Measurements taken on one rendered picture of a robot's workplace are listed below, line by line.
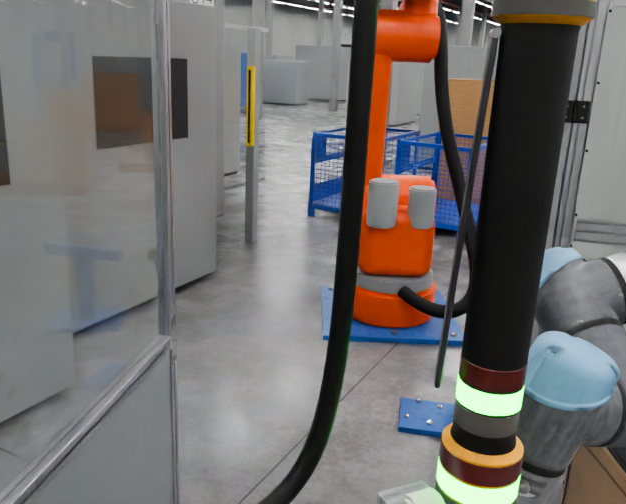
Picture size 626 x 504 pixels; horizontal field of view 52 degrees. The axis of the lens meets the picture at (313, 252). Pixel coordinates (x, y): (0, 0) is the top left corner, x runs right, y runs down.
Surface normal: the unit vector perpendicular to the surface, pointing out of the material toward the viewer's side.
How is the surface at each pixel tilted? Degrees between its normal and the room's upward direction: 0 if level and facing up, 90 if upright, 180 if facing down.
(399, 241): 90
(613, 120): 90
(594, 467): 90
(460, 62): 90
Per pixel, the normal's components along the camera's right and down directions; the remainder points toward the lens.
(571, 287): -0.30, -0.57
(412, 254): 0.00, 0.29
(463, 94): -0.46, 0.24
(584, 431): 0.35, 0.43
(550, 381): -0.65, -0.03
